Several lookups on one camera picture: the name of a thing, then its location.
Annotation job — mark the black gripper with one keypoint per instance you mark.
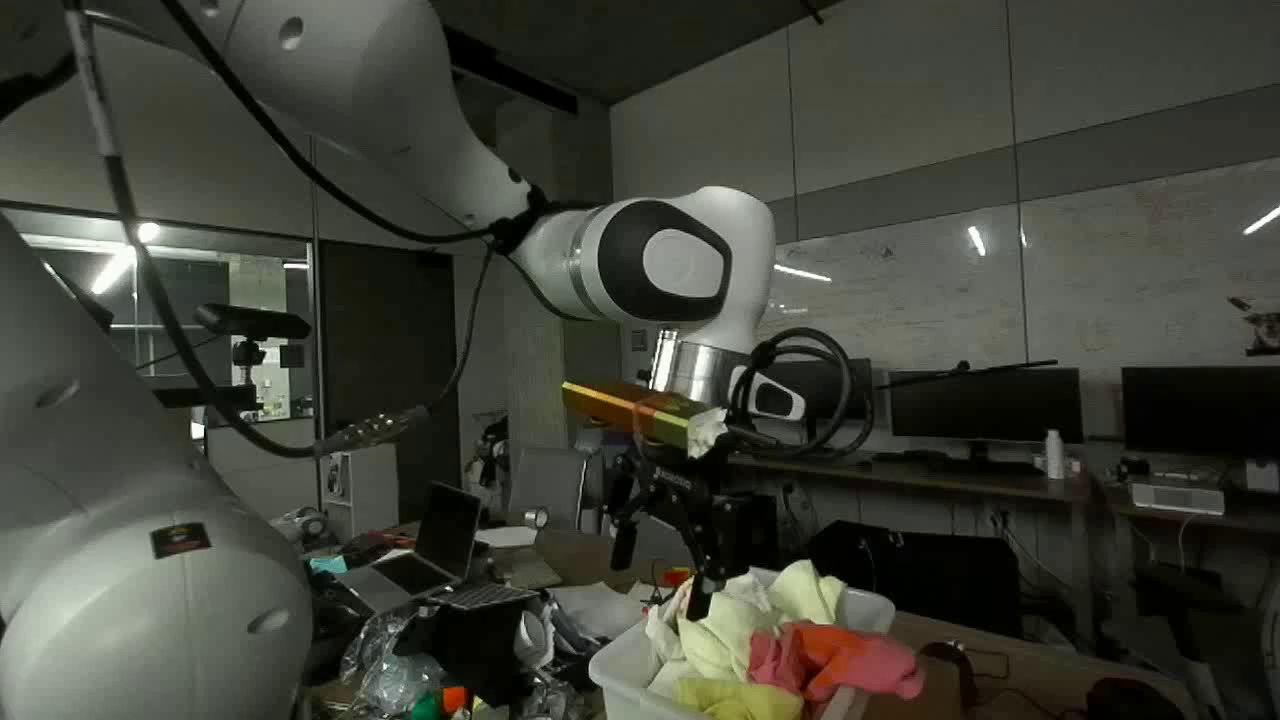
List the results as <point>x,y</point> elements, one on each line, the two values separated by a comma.
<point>714,525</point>

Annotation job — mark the white towel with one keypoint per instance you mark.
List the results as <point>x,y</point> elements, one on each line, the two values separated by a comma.
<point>661,628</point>

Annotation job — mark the pale green towel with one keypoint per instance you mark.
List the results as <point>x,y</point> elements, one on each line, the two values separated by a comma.
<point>802,594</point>

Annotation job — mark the yellow towel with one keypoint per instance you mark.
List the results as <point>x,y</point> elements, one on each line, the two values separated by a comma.
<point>732,702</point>

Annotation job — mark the peach orange towel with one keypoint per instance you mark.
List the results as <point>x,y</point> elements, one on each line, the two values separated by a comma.
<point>827,646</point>

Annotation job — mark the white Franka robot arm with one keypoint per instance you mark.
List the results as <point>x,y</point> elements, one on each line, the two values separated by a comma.
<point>360,106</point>

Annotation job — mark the white plastic basket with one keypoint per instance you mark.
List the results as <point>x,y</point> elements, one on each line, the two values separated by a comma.
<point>624,682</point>

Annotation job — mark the small orange object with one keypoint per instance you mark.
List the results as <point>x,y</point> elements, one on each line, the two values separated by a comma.
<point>679,577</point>

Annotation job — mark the white paper sheet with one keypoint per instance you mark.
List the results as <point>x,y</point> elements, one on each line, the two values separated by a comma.
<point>603,609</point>

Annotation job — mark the white bowl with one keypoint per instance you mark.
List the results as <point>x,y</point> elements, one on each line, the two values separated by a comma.
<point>504,538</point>

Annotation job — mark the black square box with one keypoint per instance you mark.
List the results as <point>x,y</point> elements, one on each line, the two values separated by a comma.
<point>482,642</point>

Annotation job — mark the grey open laptop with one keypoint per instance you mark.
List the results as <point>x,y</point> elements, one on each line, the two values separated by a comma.
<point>445,525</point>

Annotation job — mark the long wooden desk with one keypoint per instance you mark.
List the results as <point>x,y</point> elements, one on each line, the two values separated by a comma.
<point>905,478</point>
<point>1254,523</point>

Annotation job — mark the crumpled clear plastic bag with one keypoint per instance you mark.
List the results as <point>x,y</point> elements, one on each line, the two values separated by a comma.
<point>384,665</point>

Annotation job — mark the small white cabinet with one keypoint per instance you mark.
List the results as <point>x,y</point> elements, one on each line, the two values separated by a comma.
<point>337,478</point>

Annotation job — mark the dark door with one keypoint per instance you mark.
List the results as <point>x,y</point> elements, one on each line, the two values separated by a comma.
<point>384,373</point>

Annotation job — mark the white plastic bottle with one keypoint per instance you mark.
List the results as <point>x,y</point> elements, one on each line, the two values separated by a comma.
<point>1055,456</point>

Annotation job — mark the white flat device box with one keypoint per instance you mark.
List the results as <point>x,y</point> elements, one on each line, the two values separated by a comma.
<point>1178,498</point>

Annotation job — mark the large whiteboard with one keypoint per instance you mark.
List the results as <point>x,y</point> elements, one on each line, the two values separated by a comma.
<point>1134,264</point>

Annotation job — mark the small white box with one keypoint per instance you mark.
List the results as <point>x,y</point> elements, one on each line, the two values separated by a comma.
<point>1260,478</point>

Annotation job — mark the gold wrist camera bar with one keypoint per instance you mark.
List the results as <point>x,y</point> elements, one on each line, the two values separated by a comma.
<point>624,405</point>

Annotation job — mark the dark wall-mounted fixture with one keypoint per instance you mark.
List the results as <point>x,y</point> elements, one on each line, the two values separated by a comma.
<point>1260,326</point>

